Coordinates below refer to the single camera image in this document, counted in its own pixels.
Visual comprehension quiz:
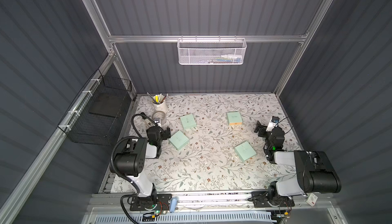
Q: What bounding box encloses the white perforated front panel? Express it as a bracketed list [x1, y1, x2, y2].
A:
[93, 211, 273, 224]

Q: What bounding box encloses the black wire side basket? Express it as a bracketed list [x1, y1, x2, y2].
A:
[58, 73, 132, 146]

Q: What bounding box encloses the blue cylinder on rail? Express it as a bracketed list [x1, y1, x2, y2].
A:
[169, 197, 179, 213]

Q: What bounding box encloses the white square tag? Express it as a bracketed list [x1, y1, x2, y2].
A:
[306, 193, 318, 207]

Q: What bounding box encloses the white wire wall basket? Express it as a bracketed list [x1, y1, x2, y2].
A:
[177, 37, 247, 65]

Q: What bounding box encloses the clear tape roll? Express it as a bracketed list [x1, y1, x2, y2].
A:
[152, 111, 167, 126]

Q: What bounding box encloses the white pen holder cup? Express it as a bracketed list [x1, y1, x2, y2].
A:
[147, 93, 168, 114]

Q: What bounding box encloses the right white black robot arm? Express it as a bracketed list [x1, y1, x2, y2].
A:
[254, 117, 342, 206]

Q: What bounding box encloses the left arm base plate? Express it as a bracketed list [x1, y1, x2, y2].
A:
[127, 194, 173, 211]

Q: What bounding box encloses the mint jewelry box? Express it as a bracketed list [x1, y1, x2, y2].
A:
[168, 131, 189, 150]
[227, 111, 243, 126]
[180, 114, 197, 130]
[234, 141, 257, 162]

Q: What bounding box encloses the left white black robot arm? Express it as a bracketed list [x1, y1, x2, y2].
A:
[109, 126, 171, 202]

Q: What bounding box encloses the floral table mat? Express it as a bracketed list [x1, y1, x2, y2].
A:
[144, 94, 301, 192]

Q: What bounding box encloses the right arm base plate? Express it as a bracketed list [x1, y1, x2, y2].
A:
[247, 191, 295, 209]

